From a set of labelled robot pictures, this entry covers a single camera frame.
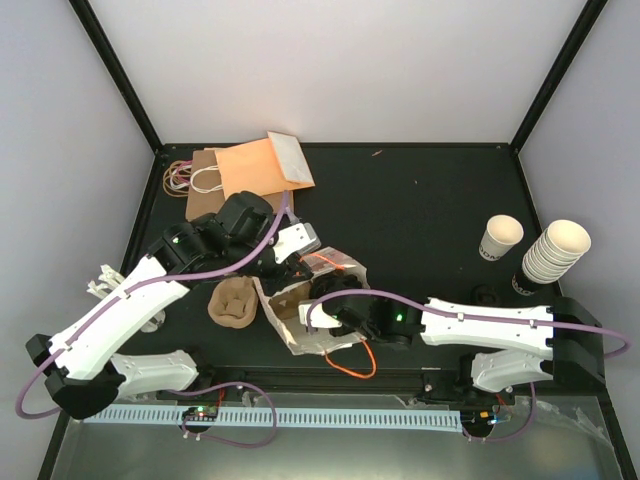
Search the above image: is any brown pulp cup carrier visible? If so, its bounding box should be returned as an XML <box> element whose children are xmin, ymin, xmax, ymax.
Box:
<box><xmin>207</xmin><ymin>277</ymin><xmax>259</xmax><ymax>329</ymax></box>

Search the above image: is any printed white paper bag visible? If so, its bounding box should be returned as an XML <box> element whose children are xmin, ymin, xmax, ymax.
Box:
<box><xmin>252</xmin><ymin>250</ymin><xmax>379</xmax><ymax>381</ymax></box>

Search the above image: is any single paper coffee cup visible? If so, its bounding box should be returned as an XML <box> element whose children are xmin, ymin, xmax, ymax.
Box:
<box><xmin>479</xmin><ymin>214</ymin><xmax>524</xmax><ymax>262</ymax></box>

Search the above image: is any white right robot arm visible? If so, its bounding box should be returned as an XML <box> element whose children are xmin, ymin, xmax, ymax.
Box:
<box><xmin>305</xmin><ymin>289</ymin><xmax>606</xmax><ymax>403</ymax></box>

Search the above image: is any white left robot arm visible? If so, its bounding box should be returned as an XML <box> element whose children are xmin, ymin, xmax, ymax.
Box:
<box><xmin>26</xmin><ymin>191</ymin><xmax>319</xmax><ymax>420</ymax></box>

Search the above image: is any brown kraft paper bag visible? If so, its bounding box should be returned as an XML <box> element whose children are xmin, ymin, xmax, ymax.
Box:
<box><xmin>165</xmin><ymin>149</ymin><xmax>295</xmax><ymax>219</ymax></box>

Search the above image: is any orange kraft paper bag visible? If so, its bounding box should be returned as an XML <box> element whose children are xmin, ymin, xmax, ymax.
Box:
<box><xmin>215</xmin><ymin>131</ymin><xmax>315</xmax><ymax>199</ymax></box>

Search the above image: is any stack of paper cups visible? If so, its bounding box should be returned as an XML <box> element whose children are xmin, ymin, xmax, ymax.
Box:
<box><xmin>511</xmin><ymin>219</ymin><xmax>592</xmax><ymax>296</ymax></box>

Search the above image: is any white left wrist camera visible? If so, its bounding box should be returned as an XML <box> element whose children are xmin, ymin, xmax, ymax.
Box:
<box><xmin>273</xmin><ymin>223</ymin><xmax>321</xmax><ymax>264</ymax></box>

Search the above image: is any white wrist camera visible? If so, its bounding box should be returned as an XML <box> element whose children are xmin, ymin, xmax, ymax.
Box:
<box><xmin>298</xmin><ymin>300</ymin><xmax>342</xmax><ymax>334</ymax></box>
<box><xmin>273</xmin><ymin>223</ymin><xmax>321</xmax><ymax>264</ymax></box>

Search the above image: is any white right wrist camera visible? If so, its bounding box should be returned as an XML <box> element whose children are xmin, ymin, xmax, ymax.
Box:
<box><xmin>298</xmin><ymin>300</ymin><xmax>342</xmax><ymax>334</ymax></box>

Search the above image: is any white slotted cable rail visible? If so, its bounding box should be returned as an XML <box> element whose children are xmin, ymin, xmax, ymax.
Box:
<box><xmin>89</xmin><ymin>404</ymin><xmax>462</xmax><ymax>433</ymax></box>

